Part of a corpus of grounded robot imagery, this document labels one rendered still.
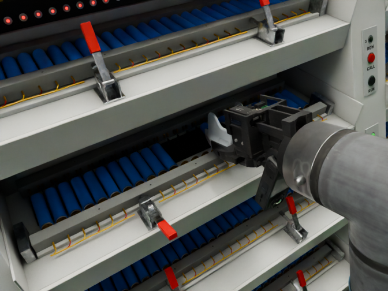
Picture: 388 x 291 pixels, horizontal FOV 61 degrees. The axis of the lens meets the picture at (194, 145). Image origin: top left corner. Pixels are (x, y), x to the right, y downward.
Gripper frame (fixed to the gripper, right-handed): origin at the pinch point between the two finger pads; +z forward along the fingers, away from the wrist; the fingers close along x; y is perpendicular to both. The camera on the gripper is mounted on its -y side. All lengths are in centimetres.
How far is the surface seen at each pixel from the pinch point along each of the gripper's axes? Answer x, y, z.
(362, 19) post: -28.3, 12.5, -7.3
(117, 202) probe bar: 20.8, -2.2, -3.5
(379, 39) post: -33.0, 7.9, -7.5
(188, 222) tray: 12.5, -8.2, -7.7
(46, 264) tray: 32.3, -5.3, -5.0
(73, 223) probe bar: 27.3, -2.2, -3.4
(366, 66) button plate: -28.7, 4.2, -7.9
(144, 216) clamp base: 18.2, -4.7, -6.0
